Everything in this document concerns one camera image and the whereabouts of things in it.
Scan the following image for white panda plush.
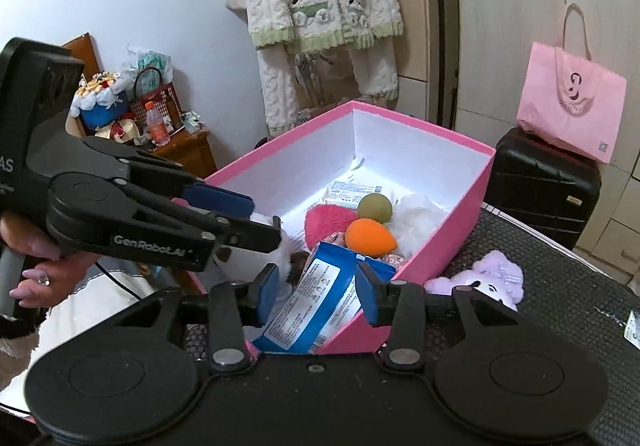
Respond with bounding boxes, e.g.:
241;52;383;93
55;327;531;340
201;229;309;300

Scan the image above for orange makeup sponge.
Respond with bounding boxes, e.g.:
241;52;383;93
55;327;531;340
345;218;397;258

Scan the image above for blue wet wipes packet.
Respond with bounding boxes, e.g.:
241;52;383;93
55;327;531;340
253;243;397;354

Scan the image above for green makeup sponge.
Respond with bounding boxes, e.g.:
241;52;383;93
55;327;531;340
357;193;393;224

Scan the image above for pink strawberry plush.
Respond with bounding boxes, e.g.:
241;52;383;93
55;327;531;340
304;203;358;250

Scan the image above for pink floral fabric scrunchie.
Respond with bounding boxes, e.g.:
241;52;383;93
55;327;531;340
378;251;407;271

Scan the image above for person's left hand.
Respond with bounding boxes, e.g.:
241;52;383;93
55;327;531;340
1;212;100;309

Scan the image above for wooden nightstand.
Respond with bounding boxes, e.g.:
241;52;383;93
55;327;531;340
63;32;217;179

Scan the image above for orange drink bottle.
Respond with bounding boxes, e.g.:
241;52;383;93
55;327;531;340
144;101;170;146

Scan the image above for brown woven basket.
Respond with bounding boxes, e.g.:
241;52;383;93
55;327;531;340
129;66;182;130

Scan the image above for blue flower bouquet box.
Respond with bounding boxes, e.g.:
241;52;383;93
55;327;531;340
70;72;134;130

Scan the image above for purple plush toy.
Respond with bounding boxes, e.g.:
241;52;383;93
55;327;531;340
424;250;524;311

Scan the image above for white packet in box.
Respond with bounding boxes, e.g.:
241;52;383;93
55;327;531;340
322;181;384;209

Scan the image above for pink cardboard box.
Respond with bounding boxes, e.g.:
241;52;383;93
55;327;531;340
186;98;497;357

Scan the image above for black textured mat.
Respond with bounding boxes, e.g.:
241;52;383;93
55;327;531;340
182;205;640;392

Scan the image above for black suitcase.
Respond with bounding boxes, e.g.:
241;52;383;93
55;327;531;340
485;127;602;249

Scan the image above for cream fluffy pajama trousers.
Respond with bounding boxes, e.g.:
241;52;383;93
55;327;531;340
257;38;399;139

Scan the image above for pink tote bag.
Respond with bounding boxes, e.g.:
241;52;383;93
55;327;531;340
515;3;628;166

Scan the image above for cream wardrobe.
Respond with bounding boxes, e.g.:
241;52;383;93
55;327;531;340
456;0;639;288

